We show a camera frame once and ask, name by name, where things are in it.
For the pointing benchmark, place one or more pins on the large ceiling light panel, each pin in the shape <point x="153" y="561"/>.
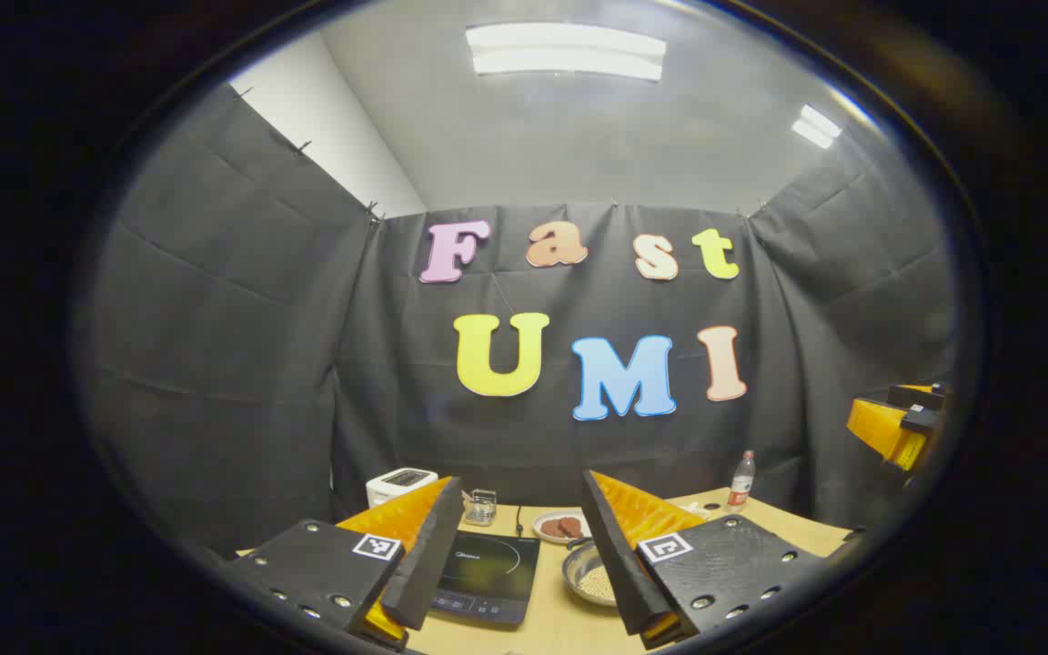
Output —
<point x="565" y="52"/>

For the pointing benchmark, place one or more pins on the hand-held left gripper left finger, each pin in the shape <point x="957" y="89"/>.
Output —
<point x="424" y="564"/>

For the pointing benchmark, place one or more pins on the white toaster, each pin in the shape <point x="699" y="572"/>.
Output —
<point x="397" y="484"/>

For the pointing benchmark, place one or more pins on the red meat piece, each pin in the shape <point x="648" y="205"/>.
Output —
<point x="550" y="528"/>
<point x="571" y="526"/>

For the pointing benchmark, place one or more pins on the round white plate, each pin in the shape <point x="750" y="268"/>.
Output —
<point x="542" y="535"/>

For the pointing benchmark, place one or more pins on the stainless steel pot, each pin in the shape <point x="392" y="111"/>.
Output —
<point x="583" y="573"/>

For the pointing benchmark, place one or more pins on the soybeans in pot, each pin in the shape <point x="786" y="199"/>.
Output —
<point x="599" y="587"/>

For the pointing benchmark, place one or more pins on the black induction cooktop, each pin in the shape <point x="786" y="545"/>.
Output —
<point x="488" y="569"/>

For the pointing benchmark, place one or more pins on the clear water bottle red label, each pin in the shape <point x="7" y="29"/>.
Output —
<point x="740" y="482"/>

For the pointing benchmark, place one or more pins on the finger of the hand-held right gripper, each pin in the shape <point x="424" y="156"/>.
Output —
<point x="888" y="432"/>

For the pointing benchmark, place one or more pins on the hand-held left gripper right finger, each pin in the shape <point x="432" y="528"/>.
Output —
<point x="610" y="564"/>

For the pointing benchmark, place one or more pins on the small ceiling light panel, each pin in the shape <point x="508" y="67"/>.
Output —
<point x="815" y="127"/>

